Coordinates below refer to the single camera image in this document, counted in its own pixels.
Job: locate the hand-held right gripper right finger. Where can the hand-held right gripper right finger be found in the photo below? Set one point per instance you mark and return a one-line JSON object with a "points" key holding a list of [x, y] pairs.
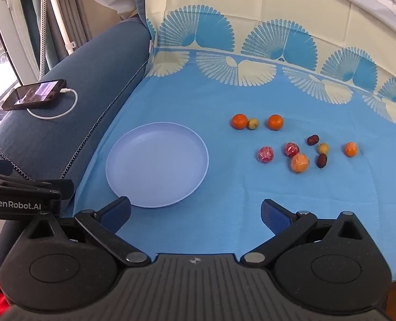
{"points": [[275, 215]]}

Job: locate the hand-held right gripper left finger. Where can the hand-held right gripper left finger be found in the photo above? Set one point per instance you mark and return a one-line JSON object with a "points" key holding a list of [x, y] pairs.
{"points": [[116, 214]]}

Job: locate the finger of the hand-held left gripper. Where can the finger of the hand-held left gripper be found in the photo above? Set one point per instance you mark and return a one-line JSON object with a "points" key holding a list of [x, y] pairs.
{"points": [[34, 184]]}

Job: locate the orange candy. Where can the orange candy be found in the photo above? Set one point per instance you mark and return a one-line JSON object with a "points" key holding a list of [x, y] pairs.
{"points": [[300, 163]]}

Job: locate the red candy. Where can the red candy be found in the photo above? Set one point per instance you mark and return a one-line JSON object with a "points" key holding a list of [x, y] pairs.
{"points": [[292, 149], [265, 154]]}

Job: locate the pale blue plate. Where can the pale blue plate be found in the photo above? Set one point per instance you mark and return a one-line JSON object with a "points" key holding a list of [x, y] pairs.
{"points": [[157, 165]]}

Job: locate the dark red date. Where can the dark red date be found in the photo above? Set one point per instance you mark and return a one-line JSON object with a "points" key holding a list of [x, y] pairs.
{"points": [[322, 160], [313, 139]]}

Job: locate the small green jujube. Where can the small green jujube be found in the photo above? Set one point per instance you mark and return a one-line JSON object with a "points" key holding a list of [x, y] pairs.
{"points": [[253, 123], [323, 148]]}

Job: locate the small orange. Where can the small orange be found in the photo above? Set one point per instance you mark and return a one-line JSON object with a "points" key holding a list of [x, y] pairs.
{"points": [[239, 121], [351, 149], [275, 122]]}

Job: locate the blue fan-print bed sheet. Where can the blue fan-print bed sheet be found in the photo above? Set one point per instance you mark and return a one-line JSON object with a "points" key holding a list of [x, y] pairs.
{"points": [[251, 190]]}

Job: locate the black smartphone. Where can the black smartphone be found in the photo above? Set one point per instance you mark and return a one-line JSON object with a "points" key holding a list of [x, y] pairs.
{"points": [[34, 94]]}

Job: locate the blue denim cushion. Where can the blue denim cushion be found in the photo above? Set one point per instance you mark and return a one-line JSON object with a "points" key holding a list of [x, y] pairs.
{"points": [[94, 73]]}

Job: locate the white pipe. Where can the white pipe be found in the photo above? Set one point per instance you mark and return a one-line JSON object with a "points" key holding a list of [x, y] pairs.
{"points": [[59, 10]]}

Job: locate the grey curtain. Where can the grey curtain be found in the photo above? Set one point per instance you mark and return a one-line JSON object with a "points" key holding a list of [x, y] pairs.
{"points": [[77, 6]]}

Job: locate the white window frame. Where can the white window frame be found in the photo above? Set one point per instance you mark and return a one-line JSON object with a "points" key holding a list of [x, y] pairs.
{"points": [[7, 23]]}

